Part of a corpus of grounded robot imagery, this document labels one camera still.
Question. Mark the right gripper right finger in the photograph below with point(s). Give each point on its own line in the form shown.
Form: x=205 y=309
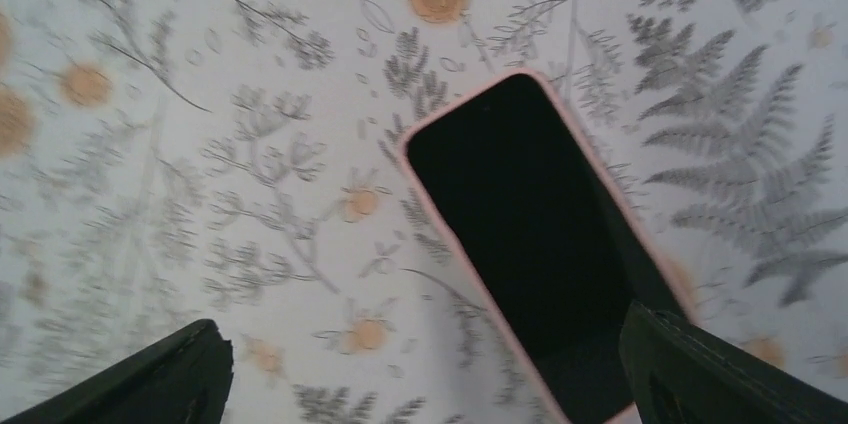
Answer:
x=680 y=373

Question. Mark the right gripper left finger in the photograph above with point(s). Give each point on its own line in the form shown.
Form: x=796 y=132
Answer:
x=185 y=377

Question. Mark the purple phone black screen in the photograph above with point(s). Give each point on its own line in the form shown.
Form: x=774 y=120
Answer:
x=523 y=242

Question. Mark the pink phone case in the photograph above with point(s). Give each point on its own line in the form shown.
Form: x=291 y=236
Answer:
x=424 y=196

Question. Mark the floral patterned table mat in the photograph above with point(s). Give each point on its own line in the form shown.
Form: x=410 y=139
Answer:
x=169 y=160

